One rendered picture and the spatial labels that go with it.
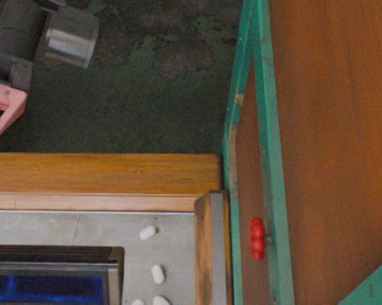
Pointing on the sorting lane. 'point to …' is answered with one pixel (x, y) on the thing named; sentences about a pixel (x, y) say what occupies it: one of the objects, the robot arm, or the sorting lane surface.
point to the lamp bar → (55, 274)
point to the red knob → (258, 239)
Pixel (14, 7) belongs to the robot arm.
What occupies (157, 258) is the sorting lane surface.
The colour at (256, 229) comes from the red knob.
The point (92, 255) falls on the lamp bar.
